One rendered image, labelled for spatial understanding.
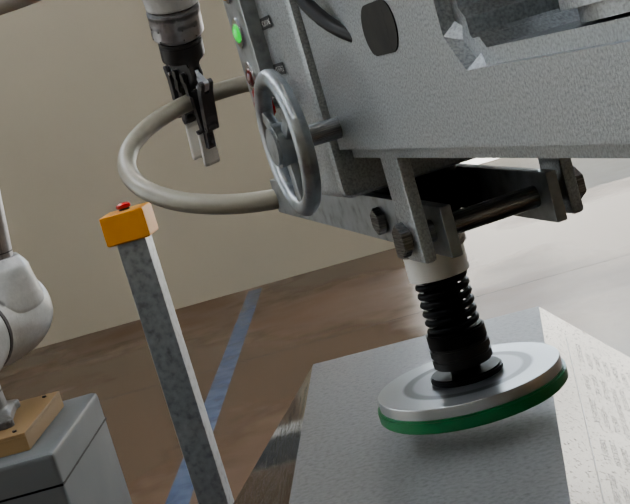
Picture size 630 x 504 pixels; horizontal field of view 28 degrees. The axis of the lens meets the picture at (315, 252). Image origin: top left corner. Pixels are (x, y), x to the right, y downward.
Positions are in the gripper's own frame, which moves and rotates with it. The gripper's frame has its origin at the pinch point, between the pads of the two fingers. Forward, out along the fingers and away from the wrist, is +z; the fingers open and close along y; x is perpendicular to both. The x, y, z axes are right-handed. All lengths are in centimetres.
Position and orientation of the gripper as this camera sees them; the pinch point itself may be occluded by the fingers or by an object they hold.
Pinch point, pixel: (202, 143)
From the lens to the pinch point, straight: 225.1
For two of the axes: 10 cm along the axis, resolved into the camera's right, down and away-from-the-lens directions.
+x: 8.0, -4.1, 4.4
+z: 1.5, 8.5, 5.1
